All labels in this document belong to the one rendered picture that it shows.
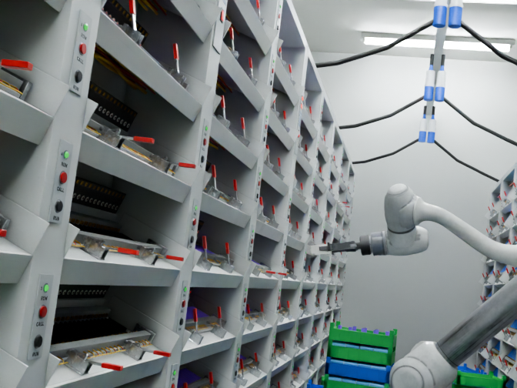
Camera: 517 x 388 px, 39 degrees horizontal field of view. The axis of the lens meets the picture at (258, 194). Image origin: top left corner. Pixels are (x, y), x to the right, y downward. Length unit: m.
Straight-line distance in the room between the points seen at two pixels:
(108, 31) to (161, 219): 0.62
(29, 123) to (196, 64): 0.81
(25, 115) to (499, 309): 1.77
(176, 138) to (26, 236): 0.76
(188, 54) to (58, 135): 0.76
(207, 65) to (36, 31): 0.72
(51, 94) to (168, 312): 0.78
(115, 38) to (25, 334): 0.52
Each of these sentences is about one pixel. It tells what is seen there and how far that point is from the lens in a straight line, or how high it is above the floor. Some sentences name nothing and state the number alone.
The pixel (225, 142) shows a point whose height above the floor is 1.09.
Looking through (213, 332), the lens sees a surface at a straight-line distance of 2.24.
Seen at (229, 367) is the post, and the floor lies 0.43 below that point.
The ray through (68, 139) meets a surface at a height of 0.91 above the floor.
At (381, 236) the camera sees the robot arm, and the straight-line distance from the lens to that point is 2.70.
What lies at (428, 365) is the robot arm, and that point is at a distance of 2.46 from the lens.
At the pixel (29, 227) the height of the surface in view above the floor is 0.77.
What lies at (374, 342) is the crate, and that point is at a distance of 3.46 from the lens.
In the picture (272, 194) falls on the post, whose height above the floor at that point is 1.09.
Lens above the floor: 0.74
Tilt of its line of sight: 6 degrees up
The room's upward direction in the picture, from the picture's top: 7 degrees clockwise
